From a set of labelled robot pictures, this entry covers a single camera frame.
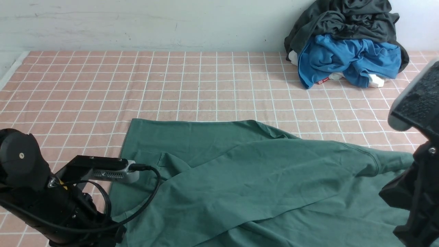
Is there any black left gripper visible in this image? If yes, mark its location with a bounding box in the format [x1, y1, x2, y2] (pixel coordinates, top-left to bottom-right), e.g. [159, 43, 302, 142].
[1, 181, 127, 247]

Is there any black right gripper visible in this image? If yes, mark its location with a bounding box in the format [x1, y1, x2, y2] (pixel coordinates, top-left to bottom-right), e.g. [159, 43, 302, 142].
[379, 142, 439, 247]

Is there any green long sleeve shirt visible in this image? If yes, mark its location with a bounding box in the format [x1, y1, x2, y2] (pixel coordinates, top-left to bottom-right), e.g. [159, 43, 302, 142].
[119, 119, 413, 247]

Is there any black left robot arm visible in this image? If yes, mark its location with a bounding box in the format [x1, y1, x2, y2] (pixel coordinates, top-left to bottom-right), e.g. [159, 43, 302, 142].
[0, 128, 128, 247]

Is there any blue crumpled shirt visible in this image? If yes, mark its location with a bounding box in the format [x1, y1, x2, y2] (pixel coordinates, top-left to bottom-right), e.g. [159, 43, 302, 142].
[298, 33, 401, 89]

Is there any pink checkered table cloth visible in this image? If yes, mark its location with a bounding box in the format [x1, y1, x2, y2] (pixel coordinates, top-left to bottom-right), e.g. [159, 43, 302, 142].
[0, 51, 439, 247]

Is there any dark grey crumpled garment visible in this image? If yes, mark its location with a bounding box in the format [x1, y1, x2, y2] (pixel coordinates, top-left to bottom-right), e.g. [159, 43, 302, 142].
[284, 0, 410, 72]

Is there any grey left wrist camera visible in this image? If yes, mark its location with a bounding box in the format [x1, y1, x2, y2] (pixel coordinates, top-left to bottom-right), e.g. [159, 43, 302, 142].
[86, 160, 140, 184]

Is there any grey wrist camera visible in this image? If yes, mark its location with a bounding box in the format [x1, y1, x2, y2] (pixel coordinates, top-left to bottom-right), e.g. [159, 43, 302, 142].
[388, 58, 439, 140]
[86, 160, 140, 184]

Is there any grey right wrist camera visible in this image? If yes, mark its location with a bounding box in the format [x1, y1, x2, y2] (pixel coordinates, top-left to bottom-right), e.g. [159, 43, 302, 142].
[388, 58, 439, 140]

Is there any black left camera cable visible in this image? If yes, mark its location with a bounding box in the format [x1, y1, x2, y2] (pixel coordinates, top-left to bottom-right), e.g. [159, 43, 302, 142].
[0, 164, 162, 234]

